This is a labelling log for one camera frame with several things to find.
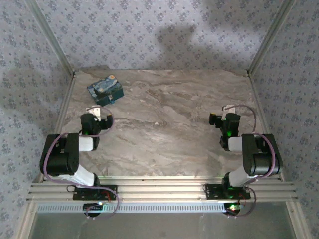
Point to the teal starry night tin box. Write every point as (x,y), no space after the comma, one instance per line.
(107,84)

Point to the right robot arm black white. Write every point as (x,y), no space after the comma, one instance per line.
(261,161)

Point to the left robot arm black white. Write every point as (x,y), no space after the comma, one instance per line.
(59,159)

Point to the left control board green light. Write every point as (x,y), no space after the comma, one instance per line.
(93,206)

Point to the control board green light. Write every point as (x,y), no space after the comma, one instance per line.
(93,206)
(233,207)

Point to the right control board green light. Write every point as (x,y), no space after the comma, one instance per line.
(233,207)

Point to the aluminium extrusion mounting beam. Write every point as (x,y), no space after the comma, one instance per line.
(162,191)

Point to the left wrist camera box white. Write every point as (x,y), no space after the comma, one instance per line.
(94,111)

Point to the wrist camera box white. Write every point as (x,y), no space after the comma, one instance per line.
(94,111)
(228,108)

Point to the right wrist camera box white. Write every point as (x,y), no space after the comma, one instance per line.
(228,108)

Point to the aluminium table side rail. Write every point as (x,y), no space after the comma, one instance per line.
(261,117)
(63,110)

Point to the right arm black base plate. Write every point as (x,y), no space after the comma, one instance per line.
(216,193)

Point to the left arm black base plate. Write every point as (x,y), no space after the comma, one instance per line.
(84,194)

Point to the aluminium corner post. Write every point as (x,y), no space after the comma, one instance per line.
(270,39)
(53,41)

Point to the aluminium frame leg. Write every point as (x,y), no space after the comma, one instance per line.
(297,221)
(25,221)

